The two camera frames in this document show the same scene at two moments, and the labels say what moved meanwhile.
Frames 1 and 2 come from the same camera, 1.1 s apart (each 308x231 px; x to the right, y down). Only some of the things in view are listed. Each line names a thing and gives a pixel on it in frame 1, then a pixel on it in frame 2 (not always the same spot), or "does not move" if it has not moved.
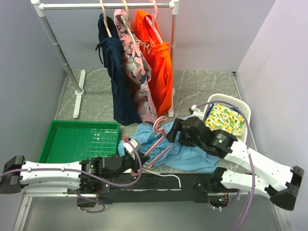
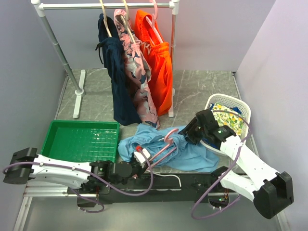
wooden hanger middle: [126, 22] does not move
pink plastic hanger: [156, 126] -> [172, 147]
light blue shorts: [150, 140] does not move
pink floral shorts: [138, 67] does not move
